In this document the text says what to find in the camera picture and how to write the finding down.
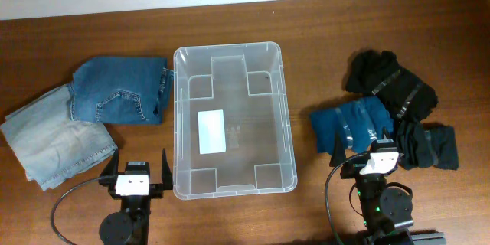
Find dark blue jeans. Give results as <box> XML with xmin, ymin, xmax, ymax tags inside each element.
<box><xmin>68</xmin><ymin>56</ymin><xmax>174</xmax><ymax>125</ymax></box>

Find dark green taped clothing bundle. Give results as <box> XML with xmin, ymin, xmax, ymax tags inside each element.
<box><xmin>395</xmin><ymin>121</ymin><xmax>459</xmax><ymax>170</ymax></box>

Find clear plastic storage container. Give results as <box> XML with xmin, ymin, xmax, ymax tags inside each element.
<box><xmin>173</xmin><ymin>41</ymin><xmax>298</xmax><ymax>200</ymax></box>

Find blue taped clothing bundle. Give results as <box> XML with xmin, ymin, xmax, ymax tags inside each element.
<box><xmin>309</xmin><ymin>96</ymin><xmax>394</xmax><ymax>155</ymax></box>

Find light grey jeans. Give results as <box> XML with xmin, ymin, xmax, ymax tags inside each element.
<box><xmin>1</xmin><ymin>85</ymin><xmax>118</xmax><ymax>191</ymax></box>

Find right black cable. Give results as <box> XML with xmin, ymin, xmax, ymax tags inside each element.
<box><xmin>324</xmin><ymin>152</ymin><xmax>371</xmax><ymax>245</ymax></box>

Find black taped clothing bundle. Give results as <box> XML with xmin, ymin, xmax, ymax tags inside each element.
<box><xmin>345</xmin><ymin>50</ymin><xmax>439</xmax><ymax>122</ymax></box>

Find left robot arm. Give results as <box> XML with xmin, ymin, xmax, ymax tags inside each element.
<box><xmin>98</xmin><ymin>152</ymin><xmax>173</xmax><ymax>245</ymax></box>

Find black cable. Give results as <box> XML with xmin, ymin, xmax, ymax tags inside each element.
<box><xmin>324</xmin><ymin>152</ymin><xmax>371</xmax><ymax>245</ymax></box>
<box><xmin>50</xmin><ymin>175</ymin><xmax>116</xmax><ymax>245</ymax></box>

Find white label in container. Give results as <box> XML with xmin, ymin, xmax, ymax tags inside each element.
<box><xmin>198</xmin><ymin>109</ymin><xmax>227</xmax><ymax>155</ymax></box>

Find left black cable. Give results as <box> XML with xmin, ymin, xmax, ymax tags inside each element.
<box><xmin>50</xmin><ymin>175</ymin><xmax>116</xmax><ymax>245</ymax></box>

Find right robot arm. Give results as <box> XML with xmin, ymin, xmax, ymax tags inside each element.
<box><xmin>325</xmin><ymin>129</ymin><xmax>446</xmax><ymax>245</ymax></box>

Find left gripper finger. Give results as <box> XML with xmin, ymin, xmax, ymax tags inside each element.
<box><xmin>100</xmin><ymin>149</ymin><xmax>119</xmax><ymax>177</ymax></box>
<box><xmin>162</xmin><ymin>149</ymin><xmax>173</xmax><ymax>185</ymax></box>

